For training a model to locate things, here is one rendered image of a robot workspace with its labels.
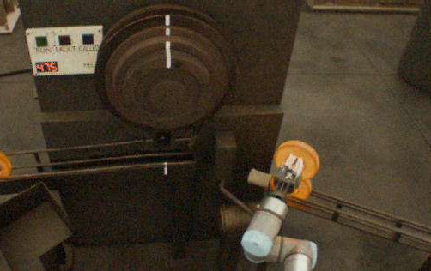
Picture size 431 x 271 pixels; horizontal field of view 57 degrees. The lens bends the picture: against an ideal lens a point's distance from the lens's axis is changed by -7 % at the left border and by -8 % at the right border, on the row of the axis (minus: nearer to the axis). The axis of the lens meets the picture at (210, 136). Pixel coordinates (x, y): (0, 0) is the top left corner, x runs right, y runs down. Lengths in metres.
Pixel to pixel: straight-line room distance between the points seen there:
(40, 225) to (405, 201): 2.15
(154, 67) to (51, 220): 0.74
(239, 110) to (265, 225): 0.58
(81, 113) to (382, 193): 1.92
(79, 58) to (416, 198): 2.22
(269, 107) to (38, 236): 1.03
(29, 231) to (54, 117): 0.44
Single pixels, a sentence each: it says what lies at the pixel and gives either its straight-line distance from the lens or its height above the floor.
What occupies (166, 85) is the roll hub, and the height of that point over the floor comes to 1.16.
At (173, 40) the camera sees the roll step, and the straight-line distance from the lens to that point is 1.29.
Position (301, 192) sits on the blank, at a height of 0.71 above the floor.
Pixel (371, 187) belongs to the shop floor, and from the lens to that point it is 2.82.
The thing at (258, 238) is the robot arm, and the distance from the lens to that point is 1.27.
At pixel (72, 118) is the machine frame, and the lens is 1.66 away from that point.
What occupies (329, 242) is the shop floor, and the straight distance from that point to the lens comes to 2.45.
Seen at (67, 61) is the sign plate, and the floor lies 1.11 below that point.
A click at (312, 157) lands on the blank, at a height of 0.96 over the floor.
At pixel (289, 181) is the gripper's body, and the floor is 0.95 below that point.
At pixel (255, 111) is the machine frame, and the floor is 0.87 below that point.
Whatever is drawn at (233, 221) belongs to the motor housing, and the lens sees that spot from 1.76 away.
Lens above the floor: 1.92
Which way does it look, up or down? 43 degrees down
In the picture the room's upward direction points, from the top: 6 degrees clockwise
